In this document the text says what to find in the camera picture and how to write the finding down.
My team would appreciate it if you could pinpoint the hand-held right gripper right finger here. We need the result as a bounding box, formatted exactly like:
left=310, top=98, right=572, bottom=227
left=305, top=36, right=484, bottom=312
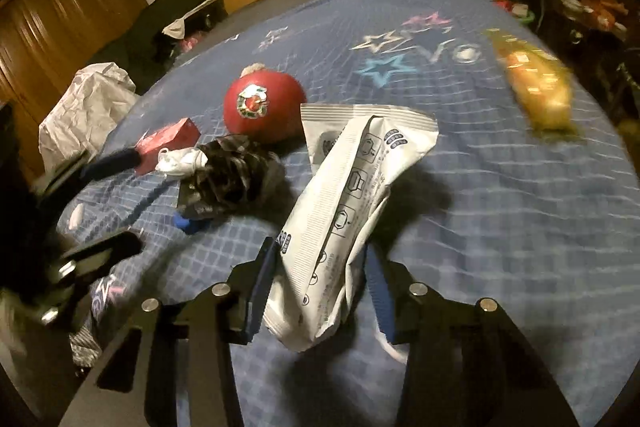
left=362, top=247, right=583, bottom=427

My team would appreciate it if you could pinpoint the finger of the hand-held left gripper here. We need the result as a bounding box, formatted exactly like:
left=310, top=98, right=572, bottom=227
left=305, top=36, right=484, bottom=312
left=59, top=231, right=144, bottom=279
left=79, top=148, right=147, bottom=180

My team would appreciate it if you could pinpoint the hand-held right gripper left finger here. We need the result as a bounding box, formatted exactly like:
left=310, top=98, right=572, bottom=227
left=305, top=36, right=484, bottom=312
left=57, top=237, right=281, bottom=427

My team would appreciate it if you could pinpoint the white printed plastic packet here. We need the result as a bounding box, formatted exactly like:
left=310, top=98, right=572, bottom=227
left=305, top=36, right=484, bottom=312
left=262, top=103, right=440, bottom=353

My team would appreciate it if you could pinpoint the white crinkled cloth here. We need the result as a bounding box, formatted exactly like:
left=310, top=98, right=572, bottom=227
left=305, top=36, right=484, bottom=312
left=39, top=63, right=137, bottom=175

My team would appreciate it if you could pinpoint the red and pink box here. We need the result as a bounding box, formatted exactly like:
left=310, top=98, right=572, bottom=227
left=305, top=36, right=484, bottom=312
left=135, top=118, right=202, bottom=175

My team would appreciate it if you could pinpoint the black crumpled plastic bag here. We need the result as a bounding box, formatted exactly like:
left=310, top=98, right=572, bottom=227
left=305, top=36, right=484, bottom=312
left=175, top=134, right=287, bottom=222

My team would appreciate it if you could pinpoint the black clothing pile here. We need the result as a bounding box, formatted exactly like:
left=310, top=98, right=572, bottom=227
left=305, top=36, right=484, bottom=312
left=87, top=0, right=228, bottom=72

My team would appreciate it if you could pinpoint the beige cloth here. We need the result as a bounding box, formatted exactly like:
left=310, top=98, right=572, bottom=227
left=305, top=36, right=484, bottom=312
left=162, top=18, right=189, bottom=40

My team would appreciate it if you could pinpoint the wooden wardrobe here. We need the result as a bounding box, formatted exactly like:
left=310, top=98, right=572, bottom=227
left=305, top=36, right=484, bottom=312
left=0, top=0, right=148, bottom=188

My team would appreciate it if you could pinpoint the red ball with round sticker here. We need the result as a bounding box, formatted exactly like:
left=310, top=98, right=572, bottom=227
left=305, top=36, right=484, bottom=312
left=223, top=68, right=307, bottom=144

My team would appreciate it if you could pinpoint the yellow snack packet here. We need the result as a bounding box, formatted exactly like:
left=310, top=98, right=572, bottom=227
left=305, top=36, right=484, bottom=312
left=486, top=29, right=577, bottom=134

